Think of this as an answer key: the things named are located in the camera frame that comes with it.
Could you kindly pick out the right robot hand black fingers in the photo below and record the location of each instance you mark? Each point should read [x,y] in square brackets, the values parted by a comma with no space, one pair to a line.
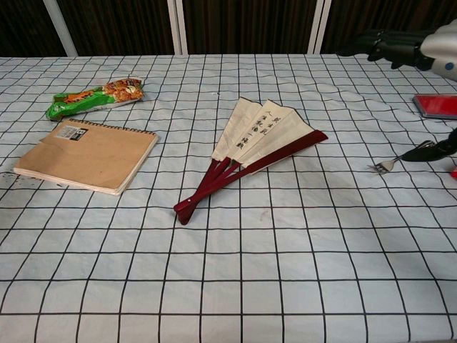
[400,46]

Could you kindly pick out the paper folding fan red ribs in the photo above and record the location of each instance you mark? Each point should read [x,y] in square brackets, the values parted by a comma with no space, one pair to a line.
[250,143]

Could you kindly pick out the red ink pad grey case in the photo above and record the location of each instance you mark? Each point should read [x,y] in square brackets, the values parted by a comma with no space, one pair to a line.
[439,105]

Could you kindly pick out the small metal fork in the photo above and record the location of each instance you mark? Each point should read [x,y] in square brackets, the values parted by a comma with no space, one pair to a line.
[383,166]

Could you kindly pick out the pink red wrapper packet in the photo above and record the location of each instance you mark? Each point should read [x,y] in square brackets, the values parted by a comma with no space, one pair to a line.
[454,174]

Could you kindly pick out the white black-grid tablecloth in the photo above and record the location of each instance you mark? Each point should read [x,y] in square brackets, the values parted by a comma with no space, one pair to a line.
[250,268]

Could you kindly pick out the green orange snack bag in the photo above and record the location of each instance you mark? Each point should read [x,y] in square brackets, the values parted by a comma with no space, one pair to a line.
[89,100]

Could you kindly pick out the brown kraft spiral notebook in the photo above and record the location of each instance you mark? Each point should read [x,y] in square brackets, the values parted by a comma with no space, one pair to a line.
[93,157]

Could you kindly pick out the white double partition frame post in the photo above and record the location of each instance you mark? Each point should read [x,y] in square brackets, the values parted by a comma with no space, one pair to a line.
[177,28]

